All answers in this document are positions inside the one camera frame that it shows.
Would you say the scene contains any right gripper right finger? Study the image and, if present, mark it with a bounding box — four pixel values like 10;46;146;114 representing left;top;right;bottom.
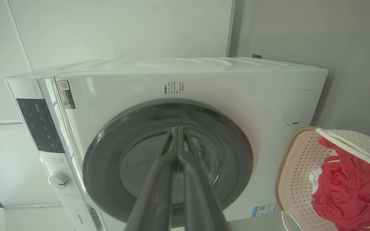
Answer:
179;127;232;231

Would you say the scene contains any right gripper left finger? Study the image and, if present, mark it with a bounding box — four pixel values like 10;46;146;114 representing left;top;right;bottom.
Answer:
124;127;179;231

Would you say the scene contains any beige perforated laundry basket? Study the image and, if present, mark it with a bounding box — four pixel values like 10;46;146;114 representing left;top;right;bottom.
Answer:
275;126;370;231

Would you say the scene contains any round black washer door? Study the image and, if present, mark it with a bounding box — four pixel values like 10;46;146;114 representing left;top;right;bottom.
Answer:
82;99;253;229

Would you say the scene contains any blue energy label sticker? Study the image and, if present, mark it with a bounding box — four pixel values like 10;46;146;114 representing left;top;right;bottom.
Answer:
251;202;278;218

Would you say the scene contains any white washer dial knob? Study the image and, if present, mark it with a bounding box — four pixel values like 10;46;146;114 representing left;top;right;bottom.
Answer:
48;171;71;190

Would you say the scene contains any small printed text sticker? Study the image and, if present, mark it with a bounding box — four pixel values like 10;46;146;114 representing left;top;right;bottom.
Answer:
164;81;184;95

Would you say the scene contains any white garment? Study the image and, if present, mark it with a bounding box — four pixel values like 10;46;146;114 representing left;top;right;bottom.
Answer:
309;151;339;194

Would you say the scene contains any white front-load washing machine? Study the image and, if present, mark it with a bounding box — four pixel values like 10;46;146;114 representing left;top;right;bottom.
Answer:
5;57;329;231

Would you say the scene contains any dark QR code sticker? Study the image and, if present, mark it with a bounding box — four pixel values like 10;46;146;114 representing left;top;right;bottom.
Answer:
57;81;76;109

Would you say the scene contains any black washer control panel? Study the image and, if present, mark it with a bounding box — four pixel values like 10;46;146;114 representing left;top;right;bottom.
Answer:
16;98;65;153

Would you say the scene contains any round white filter cover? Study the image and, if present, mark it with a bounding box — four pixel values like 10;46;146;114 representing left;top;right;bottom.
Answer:
283;90;317;126

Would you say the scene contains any red garment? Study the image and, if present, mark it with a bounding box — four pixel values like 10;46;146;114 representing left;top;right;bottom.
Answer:
310;137;370;231

